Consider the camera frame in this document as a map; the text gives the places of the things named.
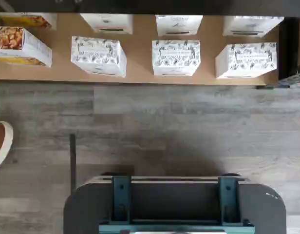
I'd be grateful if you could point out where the white floral print box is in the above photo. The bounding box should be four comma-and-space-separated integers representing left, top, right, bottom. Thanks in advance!
70, 36, 128, 78
151, 39, 201, 78
215, 42, 278, 79

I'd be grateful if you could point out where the plain white box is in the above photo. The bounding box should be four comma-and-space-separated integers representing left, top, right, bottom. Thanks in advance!
155, 15, 204, 37
223, 16, 285, 39
79, 13, 133, 35

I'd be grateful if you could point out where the yellow pasta box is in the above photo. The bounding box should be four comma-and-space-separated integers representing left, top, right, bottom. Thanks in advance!
0, 13, 57, 31
0, 26, 53, 68

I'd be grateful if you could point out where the thin black floor pole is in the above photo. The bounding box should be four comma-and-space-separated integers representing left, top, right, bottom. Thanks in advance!
70, 134, 76, 195

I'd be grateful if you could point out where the grey robot cart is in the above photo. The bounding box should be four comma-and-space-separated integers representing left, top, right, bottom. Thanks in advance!
63, 172, 287, 234

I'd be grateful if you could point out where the brown shoe white sole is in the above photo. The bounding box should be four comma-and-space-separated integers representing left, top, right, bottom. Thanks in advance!
0, 120, 14, 171

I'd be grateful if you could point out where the teal metal frame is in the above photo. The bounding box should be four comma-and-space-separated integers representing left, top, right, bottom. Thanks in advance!
98, 175, 255, 234

